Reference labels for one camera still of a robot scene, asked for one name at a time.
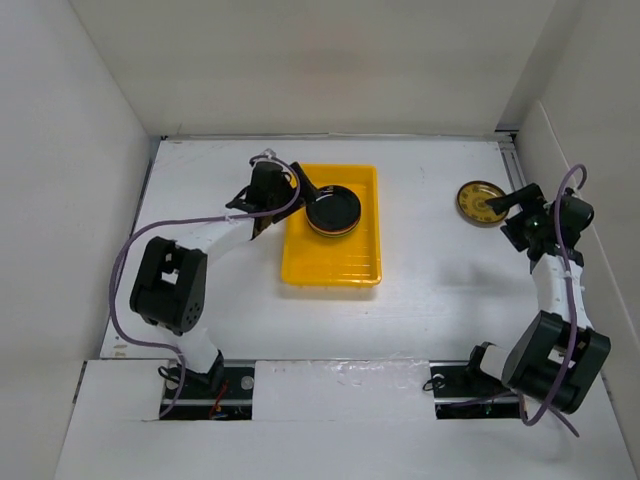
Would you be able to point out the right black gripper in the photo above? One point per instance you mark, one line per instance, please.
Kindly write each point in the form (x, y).
(531, 194)

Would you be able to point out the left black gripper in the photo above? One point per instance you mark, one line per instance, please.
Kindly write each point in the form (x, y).
(308, 191)

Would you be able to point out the black plate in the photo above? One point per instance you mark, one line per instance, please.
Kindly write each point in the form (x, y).
(337, 207)

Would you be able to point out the brown gold plate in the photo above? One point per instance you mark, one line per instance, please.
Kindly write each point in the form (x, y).
(471, 200)

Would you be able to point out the orange plate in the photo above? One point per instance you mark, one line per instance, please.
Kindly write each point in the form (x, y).
(333, 232)

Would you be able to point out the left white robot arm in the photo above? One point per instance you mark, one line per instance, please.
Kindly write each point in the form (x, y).
(170, 286)

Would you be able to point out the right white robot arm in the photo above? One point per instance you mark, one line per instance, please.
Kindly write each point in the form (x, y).
(559, 356)

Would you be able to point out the yellow plastic bin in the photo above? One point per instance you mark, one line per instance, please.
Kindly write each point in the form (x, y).
(352, 259)

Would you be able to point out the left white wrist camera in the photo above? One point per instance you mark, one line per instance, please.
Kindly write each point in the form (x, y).
(267, 155)

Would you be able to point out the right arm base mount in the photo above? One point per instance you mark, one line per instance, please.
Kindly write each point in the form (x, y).
(460, 394)

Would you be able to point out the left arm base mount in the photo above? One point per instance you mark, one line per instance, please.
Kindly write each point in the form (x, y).
(232, 401)

